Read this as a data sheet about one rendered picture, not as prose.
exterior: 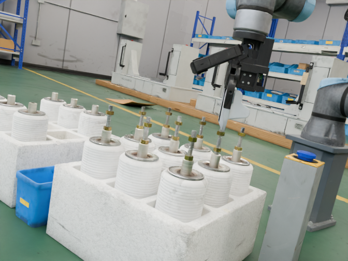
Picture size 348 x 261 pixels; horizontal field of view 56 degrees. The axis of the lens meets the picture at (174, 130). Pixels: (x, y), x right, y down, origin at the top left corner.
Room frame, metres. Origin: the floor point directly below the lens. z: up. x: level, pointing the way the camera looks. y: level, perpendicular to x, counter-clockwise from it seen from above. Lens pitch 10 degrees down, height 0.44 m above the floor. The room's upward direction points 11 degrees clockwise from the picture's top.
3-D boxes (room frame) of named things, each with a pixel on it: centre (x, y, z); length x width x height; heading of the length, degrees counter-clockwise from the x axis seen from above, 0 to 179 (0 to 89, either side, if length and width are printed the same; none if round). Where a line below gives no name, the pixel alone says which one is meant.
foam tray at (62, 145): (1.11, 0.45, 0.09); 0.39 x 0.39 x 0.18; 56
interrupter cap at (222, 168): (0.73, -0.11, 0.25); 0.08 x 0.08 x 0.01
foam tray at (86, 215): (0.80, -0.01, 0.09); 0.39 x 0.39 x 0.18; 56
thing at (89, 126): (1.14, 0.28, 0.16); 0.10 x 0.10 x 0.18
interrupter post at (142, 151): (0.70, 0.06, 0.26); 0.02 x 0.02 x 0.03
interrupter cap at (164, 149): (0.80, -0.01, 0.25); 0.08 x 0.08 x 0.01
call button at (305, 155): (0.70, -0.29, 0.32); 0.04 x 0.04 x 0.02
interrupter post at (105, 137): (0.77, 0.16, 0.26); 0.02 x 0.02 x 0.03
